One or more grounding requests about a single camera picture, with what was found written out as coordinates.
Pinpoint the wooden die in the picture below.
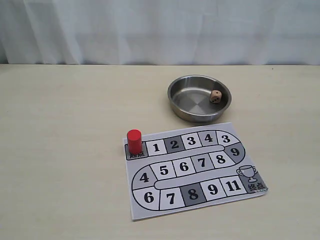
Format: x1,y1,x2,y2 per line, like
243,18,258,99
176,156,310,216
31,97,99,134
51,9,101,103
209,89,222,104

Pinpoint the paper game board sheet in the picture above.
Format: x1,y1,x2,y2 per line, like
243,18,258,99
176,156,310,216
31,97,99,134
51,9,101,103
125,122,268,221

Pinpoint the red cylinder game piece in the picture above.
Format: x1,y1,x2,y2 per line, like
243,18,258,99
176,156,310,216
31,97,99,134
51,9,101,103
127,129,143,155

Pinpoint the stainless steel round bowl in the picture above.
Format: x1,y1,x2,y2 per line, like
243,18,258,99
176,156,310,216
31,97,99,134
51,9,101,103
167,74,232,123

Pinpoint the white curtain backdrop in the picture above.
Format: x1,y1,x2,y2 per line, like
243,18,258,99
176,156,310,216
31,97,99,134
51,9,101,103
0,0,320,65

